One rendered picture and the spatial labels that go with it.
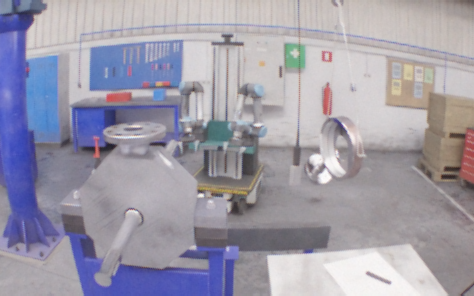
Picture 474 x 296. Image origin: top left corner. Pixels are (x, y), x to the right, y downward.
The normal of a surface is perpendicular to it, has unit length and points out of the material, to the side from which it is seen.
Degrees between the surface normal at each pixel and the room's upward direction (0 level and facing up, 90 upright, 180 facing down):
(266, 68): 90
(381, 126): 90
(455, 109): 90
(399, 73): 90
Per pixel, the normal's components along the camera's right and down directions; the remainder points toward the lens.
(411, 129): -0.05, 0.27
